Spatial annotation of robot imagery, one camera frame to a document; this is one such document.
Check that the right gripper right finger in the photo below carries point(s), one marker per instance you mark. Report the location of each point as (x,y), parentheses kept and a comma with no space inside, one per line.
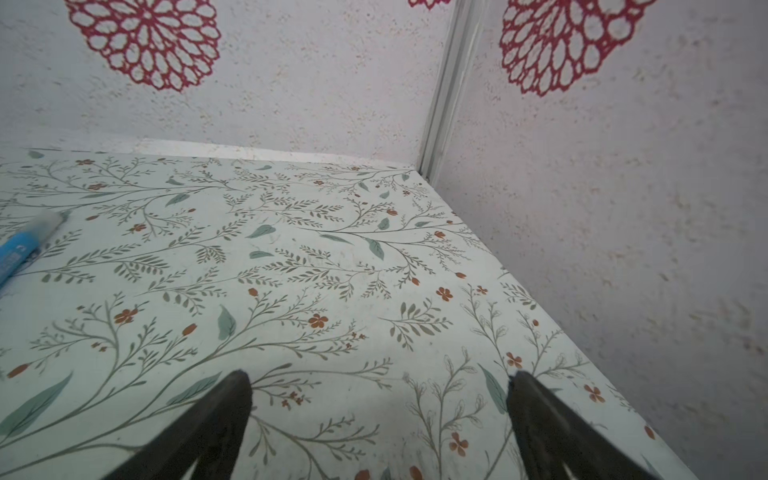
(554,442)

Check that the blue pen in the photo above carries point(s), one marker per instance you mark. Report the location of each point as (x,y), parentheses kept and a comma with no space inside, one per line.
(20,246)

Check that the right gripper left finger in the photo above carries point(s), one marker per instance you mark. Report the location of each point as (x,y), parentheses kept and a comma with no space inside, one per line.
(204,442)

